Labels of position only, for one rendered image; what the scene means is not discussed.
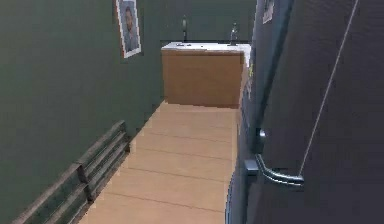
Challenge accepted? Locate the dark tall slim bottle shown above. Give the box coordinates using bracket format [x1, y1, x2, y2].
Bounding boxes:
[181, 14, 188, 43]

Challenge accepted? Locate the clear spray bottle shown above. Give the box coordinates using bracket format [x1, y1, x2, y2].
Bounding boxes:
[229, 22, 239, 47]

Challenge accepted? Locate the wooden cupboard with white top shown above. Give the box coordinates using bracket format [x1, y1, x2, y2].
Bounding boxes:
[160, 41, 252, 109]

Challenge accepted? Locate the framed portrait picture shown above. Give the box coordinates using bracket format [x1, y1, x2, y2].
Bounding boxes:
[115, 0, 142, 60]

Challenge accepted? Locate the low wooden slatted shelf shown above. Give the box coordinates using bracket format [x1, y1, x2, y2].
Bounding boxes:
[9, 120, 131, 224]

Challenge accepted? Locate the dark grey room door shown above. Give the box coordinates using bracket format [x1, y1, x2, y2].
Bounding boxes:
[225, 0, 384, 224]

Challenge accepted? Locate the silver lever door handle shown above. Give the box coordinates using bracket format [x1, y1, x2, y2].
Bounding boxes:
[254, 129, 305, 188]

